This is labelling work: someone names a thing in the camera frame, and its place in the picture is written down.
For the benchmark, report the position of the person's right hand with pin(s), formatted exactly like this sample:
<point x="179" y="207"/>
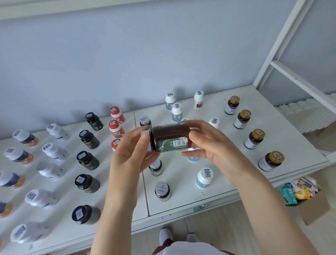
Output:
<point x="223" y="155"/>

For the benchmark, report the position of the person's left hand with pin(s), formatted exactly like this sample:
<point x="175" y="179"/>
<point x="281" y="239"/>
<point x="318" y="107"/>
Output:
<point x="123" y="163"/>

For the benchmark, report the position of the person's right middle finger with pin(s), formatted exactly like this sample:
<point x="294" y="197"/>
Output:
<point x="195" y="155"/>

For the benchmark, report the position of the person's right thumb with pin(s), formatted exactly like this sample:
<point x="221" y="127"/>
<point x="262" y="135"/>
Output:
<point x="196" y="139"/>

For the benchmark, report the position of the person's left thumb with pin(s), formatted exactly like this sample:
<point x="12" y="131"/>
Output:
<point x="140" y="147"/>

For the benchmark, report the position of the brown bottle green label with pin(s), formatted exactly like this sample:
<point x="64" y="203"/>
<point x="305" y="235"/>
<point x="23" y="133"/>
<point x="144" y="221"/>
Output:
<point x="170" y="136"/>

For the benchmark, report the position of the person's right forearm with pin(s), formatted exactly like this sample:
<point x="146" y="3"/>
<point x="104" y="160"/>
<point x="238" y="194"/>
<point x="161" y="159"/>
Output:
<point x="270" y="215"/>

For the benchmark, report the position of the person's left forearm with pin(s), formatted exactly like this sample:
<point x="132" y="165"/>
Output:
<point x="115" y="218"/>

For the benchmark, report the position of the red capped white bottle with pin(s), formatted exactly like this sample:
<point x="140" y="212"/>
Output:
<point x="115" y="144"/>
<point x="117" y="114"/>
<point x="116" y="128"/>

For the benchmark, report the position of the grey capped dark bottle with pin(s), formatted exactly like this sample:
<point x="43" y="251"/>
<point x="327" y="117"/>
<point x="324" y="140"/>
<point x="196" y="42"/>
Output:
<point x="145" y="121"/>
<point x="156" y="168"/>
<point x="162" y="191"/>

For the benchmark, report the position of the white bottle brown label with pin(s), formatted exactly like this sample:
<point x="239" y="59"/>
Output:
<point x="198" y="99"/>

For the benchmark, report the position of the gold capped dark bottle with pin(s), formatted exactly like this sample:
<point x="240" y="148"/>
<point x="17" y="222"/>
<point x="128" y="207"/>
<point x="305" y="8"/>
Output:
<point x="271" y="161"/>
<point x="232" y="105"/>
<point x="254" y="139"/>
<point x="242" y="119"/>

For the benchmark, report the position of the black bottle black cap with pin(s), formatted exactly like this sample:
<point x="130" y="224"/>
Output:
<point x="89" y="139"/>
<point x="85" y="215"/>
<point x="87" y="183"/>
<point x="87" y="160"/>
<point x="94" y="121"/>

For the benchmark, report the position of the green sticker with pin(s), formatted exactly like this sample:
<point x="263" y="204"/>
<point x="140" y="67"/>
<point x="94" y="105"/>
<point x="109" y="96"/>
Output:
<point x="196" y="209"/>

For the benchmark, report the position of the white shoe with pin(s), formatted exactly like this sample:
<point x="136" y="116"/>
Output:
<point x="192" y="237"/>
<point x="166" y="236"/>

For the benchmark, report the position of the white shirt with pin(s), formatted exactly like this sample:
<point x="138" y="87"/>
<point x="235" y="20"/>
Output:
<point x="189" y="249"/>

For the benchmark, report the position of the red trousers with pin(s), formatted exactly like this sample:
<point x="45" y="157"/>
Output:
<point x="158" y="251"/>

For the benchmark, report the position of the pile of coloured sachets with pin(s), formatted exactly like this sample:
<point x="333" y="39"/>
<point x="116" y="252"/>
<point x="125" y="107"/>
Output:
<point x="299" y="190"/>

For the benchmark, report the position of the white radiator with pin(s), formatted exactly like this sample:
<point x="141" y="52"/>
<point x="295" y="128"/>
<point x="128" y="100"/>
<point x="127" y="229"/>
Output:
<point x="307" y="115"/>

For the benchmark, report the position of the white bottle orange blue label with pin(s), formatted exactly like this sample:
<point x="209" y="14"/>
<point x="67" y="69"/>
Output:
<point x="5" y="209"/>
<point x="11" y="180"/>
<point x="19" y="155"/>
<point x="26" y="138"/>

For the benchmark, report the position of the cardboard box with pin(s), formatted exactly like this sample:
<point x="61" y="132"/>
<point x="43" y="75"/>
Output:
<point x="315" y="210"/>

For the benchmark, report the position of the white metal shelf frame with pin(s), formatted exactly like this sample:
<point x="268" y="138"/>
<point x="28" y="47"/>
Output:
<point x="286" y="34"/>

